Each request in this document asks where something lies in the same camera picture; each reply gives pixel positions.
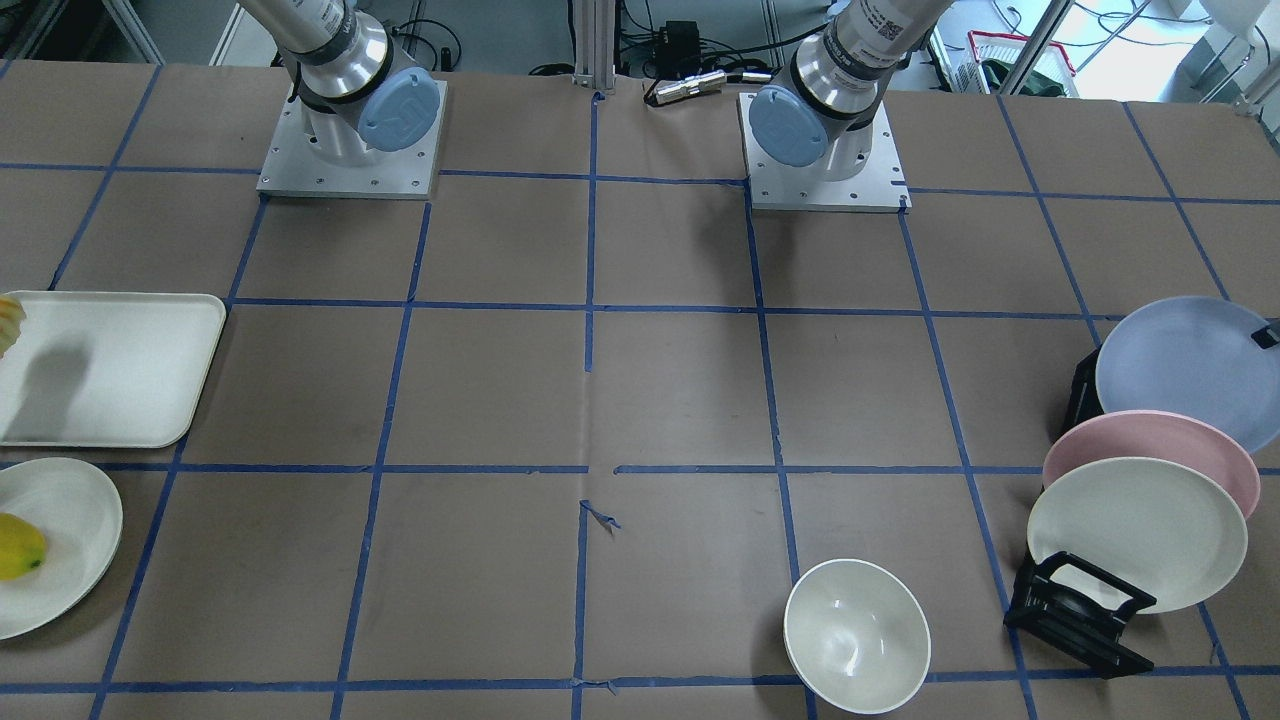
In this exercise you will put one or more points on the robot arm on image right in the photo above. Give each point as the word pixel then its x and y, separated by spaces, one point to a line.
pixel 1037 225

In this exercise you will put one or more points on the white rectangular tray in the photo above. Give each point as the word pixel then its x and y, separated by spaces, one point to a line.
pixel 107 369

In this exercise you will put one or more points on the black plate rack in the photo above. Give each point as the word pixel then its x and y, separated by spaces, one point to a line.
pixel 1057 612

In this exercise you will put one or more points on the pink plate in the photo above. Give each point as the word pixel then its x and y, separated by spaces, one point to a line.
pixel 1165 436

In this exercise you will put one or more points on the yellow lemon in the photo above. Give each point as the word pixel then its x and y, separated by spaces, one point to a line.
pixel 23 547

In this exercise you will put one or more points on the yellow bread piece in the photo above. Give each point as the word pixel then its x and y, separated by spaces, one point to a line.
pixel 12 316

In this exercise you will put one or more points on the silver metal connector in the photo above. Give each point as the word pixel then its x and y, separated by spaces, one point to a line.
pixel 664 92

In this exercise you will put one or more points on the black power adapter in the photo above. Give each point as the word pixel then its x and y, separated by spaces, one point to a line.
pixel 677 48

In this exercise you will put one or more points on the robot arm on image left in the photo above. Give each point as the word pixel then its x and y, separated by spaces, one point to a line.
pixel 357 100

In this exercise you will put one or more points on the aluminium frame post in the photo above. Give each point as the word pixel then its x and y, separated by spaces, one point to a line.
pixel 594 39

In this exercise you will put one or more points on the white bowl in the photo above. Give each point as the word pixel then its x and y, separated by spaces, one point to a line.
pixel 857 637

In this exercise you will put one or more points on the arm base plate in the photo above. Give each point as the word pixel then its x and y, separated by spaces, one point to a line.
pixel 290 175
pixel 861 172

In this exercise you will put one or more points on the white plate with lemon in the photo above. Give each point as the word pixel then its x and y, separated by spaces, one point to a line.
pixel 80 512

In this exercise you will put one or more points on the white plate in rack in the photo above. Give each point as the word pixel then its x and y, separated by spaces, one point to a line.
pixel 1166 529

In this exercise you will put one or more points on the right-image gripper black finger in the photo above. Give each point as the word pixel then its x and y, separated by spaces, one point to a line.
pixel 1267 336

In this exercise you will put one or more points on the blue plate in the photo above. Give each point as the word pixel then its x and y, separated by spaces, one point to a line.
pixel 1194 356

